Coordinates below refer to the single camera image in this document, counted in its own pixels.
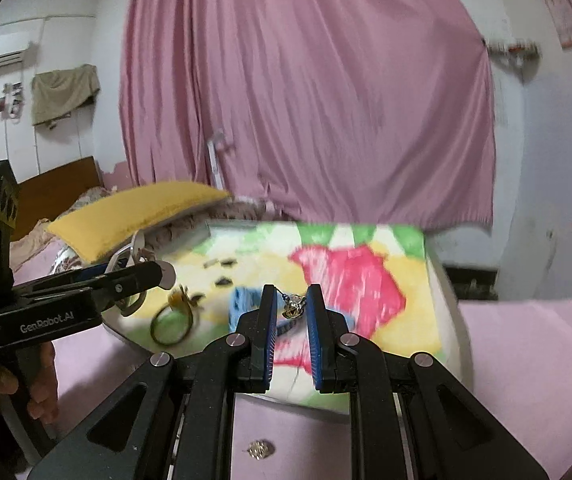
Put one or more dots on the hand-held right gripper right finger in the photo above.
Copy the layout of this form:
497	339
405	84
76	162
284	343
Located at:
315	347

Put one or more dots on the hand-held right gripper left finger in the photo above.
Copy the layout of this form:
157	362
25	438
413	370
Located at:
267	345

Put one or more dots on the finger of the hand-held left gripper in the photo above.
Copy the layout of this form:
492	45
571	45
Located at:
81	272
131	280

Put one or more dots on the beige hair claw clip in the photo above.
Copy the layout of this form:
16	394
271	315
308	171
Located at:
137	246

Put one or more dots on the grey shallow tray box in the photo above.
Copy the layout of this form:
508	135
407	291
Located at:
453	330

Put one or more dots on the person's left hand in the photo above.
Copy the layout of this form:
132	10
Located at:
43	385

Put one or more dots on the peach blanket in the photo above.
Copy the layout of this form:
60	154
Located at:
36	237

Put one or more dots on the yellow pillow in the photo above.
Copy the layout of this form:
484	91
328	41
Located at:
116	220

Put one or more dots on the floral quilt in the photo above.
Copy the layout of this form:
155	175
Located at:
88	199

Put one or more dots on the colourful drawing paper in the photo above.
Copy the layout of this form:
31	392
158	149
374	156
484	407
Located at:
356	280

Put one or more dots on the wooden headboard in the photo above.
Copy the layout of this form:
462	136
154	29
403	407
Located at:
51	195

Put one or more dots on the small silver earring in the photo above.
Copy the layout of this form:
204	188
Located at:
260	449

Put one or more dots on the beige hanging towel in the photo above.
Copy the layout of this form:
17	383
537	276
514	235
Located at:
63	92

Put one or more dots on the pink bedsheet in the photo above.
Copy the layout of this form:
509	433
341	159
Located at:
516	360

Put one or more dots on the pink curtain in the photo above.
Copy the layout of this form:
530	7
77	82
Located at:
316	85

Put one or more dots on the small wall holders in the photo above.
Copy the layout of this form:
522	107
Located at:
11	102

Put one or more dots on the small wall basketball hoop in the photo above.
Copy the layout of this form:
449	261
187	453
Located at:
513	49

